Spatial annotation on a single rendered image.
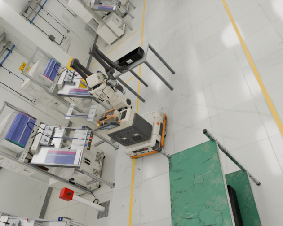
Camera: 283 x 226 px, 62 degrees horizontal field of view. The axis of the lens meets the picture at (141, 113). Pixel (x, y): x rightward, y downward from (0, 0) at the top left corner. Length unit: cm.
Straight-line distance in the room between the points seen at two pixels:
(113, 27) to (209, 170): 636
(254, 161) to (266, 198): 41
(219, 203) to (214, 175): 20
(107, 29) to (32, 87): 371
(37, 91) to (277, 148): 389
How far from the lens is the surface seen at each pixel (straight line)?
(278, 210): 262
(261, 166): 280
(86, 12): 760
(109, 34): 779
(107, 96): 330
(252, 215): 229
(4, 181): 526
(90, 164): 422
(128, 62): 404
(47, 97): 480
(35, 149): 387
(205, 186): 181
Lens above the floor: 245
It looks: 34 degrees down
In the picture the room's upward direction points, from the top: 51 degrees counter-clockwise
